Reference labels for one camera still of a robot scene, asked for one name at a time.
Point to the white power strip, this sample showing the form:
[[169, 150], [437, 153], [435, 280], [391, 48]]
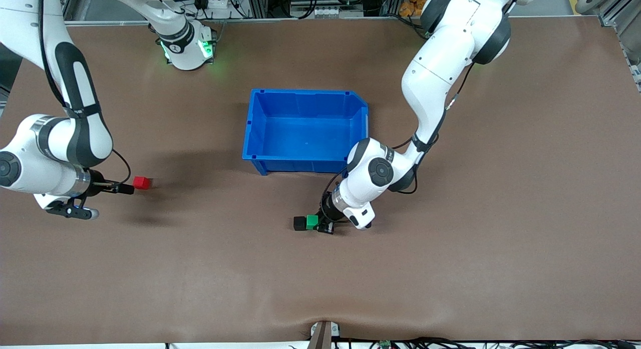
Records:
[[220, 8]]

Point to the black cube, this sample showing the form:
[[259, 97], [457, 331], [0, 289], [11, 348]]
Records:
[[300, 224]]

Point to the green cube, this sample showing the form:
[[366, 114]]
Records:
[[312, 221]]

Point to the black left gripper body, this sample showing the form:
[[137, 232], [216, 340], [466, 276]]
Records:
[[328, 212]]

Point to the orange packaged goods pile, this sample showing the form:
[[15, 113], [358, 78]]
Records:
[[410, 3]]

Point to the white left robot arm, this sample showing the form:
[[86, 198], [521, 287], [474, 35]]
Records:
[[440, 63]]

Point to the metal table clamp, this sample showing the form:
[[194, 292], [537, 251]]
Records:
[[323, 336]]

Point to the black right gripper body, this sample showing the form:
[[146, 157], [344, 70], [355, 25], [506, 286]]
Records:
[[96, 187]]

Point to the blue plastic storage bin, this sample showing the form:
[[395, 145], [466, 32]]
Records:
[[305, 138]]

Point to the red cube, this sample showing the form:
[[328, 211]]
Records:
[[141, 183]]

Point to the aluminium frame post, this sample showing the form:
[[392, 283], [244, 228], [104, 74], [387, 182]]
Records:
[[259, 3], [391, 1]]

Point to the brown table mat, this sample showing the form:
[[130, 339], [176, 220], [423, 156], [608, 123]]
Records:
[[150, 269]]

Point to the aluminium frame rail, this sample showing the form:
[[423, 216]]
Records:
[[626, 23]]

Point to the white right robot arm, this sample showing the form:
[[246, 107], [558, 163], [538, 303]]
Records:
[[25, 168]]

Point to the white terminal block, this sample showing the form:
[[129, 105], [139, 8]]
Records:
[[325, 11]]

